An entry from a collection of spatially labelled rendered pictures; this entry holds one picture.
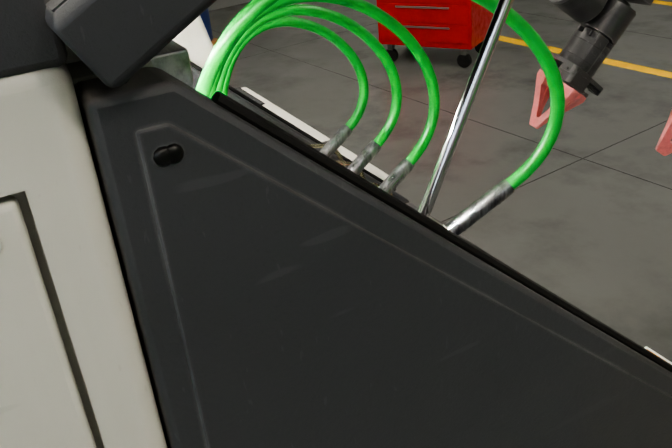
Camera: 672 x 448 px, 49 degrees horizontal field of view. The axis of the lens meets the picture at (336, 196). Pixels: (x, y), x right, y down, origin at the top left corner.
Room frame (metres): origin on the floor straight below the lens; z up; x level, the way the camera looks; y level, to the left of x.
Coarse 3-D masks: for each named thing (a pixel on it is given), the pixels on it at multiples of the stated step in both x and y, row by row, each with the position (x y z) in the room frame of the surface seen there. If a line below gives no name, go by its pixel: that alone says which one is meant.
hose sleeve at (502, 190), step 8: (496, 184) 0.68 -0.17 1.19; (504, 184) 0.67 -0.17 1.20; (488, 192) 0.68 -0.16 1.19; (496, 192) 0.67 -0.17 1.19; (504, 192) 0.67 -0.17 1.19; (512, 192) 0.67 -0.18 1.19; (480, 200) 0.67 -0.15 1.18; (488, 200) 0.67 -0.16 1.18; (496, 200) 0.67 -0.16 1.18; (472, 208) 0.67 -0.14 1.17; (480, 208) 0.67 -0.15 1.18; (488, 208) 0.67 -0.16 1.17; (456, 216) 0.67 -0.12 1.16; (464, 216) 0.67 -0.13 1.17; (472, 216) 0.67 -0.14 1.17; (480, 216) 0.67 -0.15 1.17; (448, 224) 0.67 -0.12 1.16; (456, 224) 0.67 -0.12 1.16; (464, 224) 0.66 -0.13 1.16; (472, 224) 0.67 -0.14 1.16; (456, 232) 0.66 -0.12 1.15
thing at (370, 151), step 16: (272, 16) 0.87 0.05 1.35; (288, 16) 0.88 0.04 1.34; (320, 16) 0.90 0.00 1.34; (336, 16) 0.91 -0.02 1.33; (352, 32) 0.92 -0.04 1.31; (368, 32) 0.93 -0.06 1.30; (384, 48) 0.94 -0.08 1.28; (384, 64) 0.94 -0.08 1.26; (224, 80) 0.84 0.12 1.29; (400, 96) 0.95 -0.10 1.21; (384, 128) 0.94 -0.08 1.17; (368, 144) 0.93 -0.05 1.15; (368, 160) 0.92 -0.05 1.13
